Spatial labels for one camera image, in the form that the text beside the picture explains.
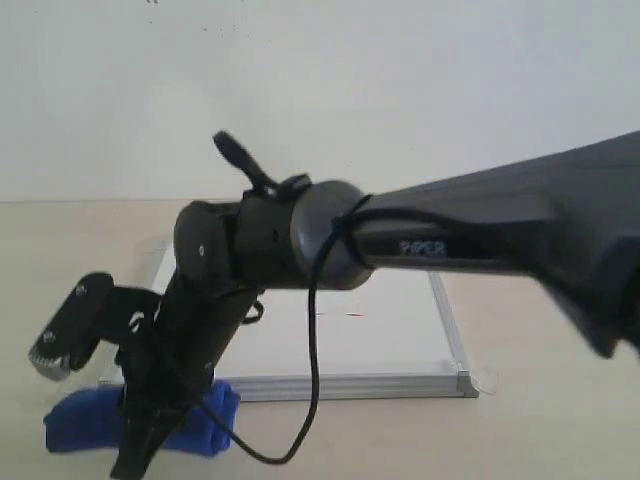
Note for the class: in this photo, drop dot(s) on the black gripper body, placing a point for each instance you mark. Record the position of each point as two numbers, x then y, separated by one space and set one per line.
190 332

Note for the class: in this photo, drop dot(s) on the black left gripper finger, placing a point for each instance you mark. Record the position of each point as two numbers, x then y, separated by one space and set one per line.
146 428

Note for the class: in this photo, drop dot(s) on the blue cloth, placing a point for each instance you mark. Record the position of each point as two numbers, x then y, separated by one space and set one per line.
94 418

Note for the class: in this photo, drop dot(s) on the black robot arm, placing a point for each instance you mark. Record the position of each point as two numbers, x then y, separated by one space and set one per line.
569 220

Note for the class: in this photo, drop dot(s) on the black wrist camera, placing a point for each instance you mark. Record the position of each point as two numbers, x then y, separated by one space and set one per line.
95 310

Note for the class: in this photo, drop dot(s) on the white whiteboard aluminium frame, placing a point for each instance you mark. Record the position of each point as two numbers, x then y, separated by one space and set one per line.
393 337

